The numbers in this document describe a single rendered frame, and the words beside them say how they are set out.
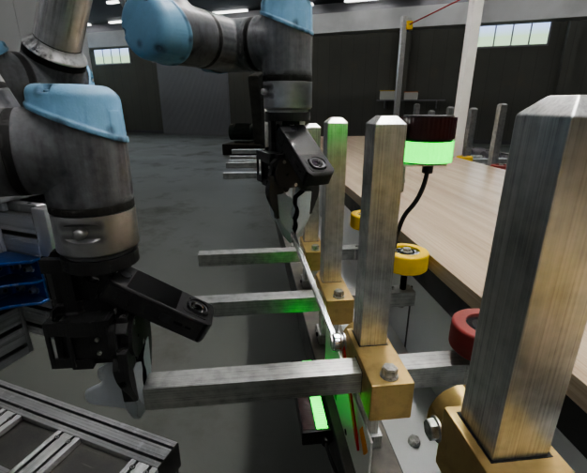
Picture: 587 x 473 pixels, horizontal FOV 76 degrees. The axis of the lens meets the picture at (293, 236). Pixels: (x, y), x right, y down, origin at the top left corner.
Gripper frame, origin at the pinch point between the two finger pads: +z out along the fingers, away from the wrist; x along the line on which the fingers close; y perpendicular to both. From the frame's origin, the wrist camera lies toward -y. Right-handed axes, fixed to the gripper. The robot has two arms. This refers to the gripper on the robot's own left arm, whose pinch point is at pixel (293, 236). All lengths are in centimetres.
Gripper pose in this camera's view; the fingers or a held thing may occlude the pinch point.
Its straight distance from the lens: 64.1
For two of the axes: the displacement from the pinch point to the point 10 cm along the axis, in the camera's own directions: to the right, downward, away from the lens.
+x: -8.9, 1.5, -4.2
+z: 0.0, 9.4, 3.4
